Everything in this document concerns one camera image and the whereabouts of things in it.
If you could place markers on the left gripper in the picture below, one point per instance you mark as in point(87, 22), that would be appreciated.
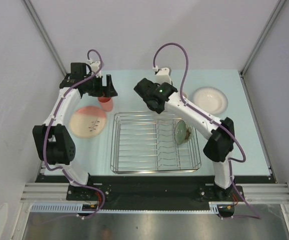
point(102, 91)

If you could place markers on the metal wire dish rack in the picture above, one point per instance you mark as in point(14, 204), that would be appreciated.
point(144, 142)

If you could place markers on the green floral bowl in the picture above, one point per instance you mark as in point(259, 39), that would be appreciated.
point(182, 132)

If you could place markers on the white grey-rimmed deep plate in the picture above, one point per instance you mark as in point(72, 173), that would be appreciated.
point(211, 100)

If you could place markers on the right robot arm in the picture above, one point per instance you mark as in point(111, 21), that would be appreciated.
point(217, 132)

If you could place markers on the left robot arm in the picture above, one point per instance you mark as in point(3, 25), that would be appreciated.
point(54, 144)

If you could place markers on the pink plastic cup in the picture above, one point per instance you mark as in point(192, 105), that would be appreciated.
point(106, 103)

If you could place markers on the pink cream floral plate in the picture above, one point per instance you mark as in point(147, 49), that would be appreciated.
point(88, 122)

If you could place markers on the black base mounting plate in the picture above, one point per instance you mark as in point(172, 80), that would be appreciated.
point(152, 193)

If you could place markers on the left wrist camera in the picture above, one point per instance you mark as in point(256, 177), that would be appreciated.
point(94, 67)

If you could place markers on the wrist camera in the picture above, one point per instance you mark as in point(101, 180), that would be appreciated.
point(163, 75)
point(94, 67)

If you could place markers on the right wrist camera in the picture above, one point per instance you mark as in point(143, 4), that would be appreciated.
point(163, 75)

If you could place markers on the left aluminium frame post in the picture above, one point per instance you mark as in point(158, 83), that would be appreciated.
point(37, 22)

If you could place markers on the aluminium frame post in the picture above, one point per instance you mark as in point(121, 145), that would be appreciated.
point(263, 35)
point(37, 22)

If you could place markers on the white slotted cable duct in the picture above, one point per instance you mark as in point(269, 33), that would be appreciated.
point(81, 208)

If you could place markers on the aluminium front rail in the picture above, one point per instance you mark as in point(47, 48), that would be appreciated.
point(271, 193)

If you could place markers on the right aluminium frame post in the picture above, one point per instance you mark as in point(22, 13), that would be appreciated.
point(263, 35)

